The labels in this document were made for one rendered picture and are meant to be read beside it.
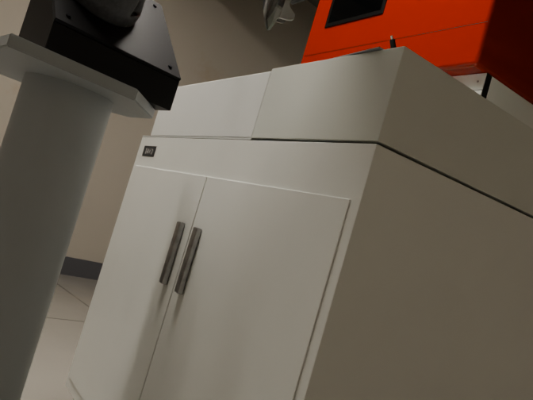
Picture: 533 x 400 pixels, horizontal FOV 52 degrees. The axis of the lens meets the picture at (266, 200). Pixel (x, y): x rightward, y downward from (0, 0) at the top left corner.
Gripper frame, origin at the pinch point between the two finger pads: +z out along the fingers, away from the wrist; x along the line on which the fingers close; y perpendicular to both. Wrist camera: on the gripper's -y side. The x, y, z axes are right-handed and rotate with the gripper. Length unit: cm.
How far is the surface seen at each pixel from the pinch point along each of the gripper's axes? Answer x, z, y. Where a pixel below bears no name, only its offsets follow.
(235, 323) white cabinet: -29, 62, -4
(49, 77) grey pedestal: -8, 31, -41
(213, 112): 4.8, 22.8, -4.0
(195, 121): 12.9, 24.9, -4.0
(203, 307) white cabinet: -17, 63, -4
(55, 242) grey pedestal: -9, 58, -32
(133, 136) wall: 271, 7, 67
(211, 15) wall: 275, -101, 98
